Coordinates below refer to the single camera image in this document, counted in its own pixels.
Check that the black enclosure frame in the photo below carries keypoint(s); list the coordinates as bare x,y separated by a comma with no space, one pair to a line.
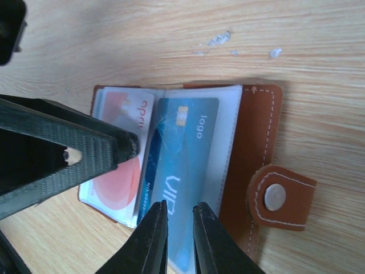
11,262

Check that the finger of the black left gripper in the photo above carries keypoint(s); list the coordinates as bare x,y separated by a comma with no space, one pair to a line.
103,146

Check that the blue card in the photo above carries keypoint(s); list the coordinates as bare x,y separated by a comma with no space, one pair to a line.
176,168

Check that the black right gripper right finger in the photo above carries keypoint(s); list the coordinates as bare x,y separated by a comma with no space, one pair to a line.
214,249

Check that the red white card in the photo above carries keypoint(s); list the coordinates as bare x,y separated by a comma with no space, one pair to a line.
115,193

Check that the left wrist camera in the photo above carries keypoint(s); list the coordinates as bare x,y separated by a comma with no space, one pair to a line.
13,24

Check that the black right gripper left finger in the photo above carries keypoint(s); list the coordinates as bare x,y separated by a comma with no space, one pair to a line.
146,249

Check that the brown leather card holder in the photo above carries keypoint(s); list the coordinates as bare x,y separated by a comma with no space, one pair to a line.
242,186

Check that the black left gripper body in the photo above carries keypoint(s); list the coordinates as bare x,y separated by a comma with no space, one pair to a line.
28,158

